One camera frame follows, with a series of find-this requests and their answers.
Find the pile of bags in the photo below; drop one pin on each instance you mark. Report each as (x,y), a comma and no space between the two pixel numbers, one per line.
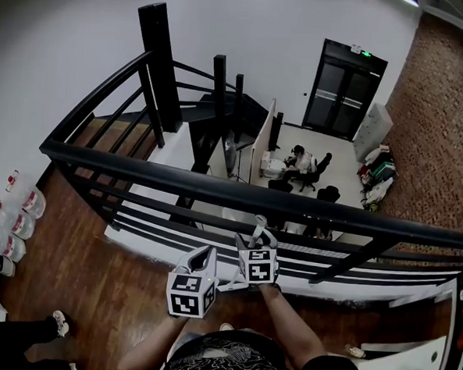
(378,177)

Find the black tall panel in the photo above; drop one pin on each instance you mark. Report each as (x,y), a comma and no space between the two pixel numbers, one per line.
(276,132)

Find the person's right forearm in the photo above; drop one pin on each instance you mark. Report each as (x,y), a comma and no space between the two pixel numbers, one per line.
(293,332)

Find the white paper sign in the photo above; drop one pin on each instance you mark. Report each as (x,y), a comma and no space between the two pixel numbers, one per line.
(356,48)

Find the white table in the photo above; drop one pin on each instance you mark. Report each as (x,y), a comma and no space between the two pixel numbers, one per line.
(400,366)

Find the black metal railing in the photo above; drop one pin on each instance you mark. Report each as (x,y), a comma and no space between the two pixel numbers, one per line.
(215,187)

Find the white filing cabinet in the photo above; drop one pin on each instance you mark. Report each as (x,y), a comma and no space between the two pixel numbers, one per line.
(373,130)

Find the person's black printed shirt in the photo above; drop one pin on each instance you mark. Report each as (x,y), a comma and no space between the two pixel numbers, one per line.
(236,364)

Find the black staircase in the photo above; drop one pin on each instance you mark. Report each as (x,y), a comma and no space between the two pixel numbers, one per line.
(204,112)

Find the white small desk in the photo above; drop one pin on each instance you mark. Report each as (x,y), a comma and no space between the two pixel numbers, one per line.
(273,165)

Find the white partition panel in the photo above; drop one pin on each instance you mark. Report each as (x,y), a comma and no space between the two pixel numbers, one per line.
(262,143)

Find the black office chair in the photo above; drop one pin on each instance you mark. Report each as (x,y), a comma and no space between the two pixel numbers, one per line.
(320,170)
(328,194)
(280,186)

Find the person's left forearm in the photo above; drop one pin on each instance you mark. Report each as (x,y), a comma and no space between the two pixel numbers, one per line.
(151,347)

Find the black double door cabinet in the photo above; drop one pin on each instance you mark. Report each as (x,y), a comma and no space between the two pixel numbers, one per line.
(342,93)

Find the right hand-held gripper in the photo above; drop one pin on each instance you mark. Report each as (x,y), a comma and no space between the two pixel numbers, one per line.
(259,268)

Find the black tripod stand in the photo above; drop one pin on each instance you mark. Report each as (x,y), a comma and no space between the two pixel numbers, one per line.
(240,161)

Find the small white floor device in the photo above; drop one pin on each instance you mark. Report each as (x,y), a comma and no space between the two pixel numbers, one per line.
(4,266)

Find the green exit sign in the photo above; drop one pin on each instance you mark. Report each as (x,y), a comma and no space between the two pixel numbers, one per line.
(366,53)

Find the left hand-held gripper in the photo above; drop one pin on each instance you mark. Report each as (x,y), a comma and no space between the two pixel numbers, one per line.
(187,295)

